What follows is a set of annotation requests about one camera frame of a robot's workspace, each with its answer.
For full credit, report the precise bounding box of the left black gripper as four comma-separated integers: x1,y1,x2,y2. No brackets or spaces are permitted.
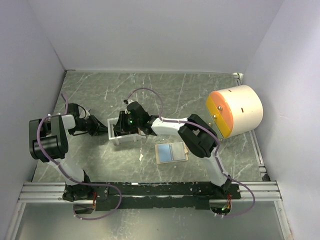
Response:
69,114,112,137

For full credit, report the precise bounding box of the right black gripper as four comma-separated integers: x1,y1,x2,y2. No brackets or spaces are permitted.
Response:
113,111,141,133

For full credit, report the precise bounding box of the white card tray box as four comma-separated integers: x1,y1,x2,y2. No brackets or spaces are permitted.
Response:
107,117,146,146

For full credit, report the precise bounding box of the beige card holder wallet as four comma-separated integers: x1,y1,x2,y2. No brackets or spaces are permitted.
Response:
155,142,189,165

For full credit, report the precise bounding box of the black VIP card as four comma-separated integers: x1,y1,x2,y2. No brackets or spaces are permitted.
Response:
171,142,186,161

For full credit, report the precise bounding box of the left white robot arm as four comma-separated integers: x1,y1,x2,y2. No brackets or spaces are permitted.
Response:
28,103,108,202

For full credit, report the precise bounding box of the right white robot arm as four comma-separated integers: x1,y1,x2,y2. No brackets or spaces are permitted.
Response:
113,100,231,199

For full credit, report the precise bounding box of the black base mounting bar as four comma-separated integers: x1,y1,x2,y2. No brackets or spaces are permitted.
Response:
70,181,241,211

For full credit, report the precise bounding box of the large cream cylinder drum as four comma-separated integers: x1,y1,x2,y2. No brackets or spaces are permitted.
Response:
205,85,264,139

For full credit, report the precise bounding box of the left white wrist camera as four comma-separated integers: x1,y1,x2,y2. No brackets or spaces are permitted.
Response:
79,106,90,119

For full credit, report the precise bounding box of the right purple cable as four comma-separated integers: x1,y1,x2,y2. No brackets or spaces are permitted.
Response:
126,87,256,218

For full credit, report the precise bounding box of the purple cable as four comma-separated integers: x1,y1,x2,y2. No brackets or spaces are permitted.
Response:
36,92,123,221
126,87,256,218

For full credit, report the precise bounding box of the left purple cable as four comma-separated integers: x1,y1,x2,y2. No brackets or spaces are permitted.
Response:
36,92,123,221

